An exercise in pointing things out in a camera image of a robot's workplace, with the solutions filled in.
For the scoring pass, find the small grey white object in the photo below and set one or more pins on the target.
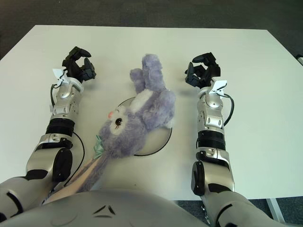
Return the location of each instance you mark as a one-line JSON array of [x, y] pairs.
[[300, 60]]

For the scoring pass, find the grey robot torso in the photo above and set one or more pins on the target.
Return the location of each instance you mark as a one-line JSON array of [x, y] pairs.
[[106, 210]]

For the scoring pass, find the white plate with black rim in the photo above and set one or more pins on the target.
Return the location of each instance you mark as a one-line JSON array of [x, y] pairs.
[[156, 142]]

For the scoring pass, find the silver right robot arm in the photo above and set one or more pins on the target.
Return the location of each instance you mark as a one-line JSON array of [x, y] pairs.
[[213, 118]]

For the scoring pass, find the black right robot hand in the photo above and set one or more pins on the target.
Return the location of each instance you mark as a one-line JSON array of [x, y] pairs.
[[208, 75]]

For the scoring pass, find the purple plush bunny doll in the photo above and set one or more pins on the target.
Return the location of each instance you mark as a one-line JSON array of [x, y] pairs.
[[123, 137]]

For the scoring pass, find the white table leg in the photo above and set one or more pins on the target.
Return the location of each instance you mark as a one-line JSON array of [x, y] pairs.
[[275, 210]]

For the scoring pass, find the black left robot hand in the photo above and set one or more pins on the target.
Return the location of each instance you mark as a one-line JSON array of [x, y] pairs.
[[75, 71]]

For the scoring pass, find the black metal bracket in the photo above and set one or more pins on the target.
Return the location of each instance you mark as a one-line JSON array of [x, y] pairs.
[[206, 214]]

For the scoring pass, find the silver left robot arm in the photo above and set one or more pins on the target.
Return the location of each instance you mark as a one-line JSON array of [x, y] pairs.
[[64, 106]]

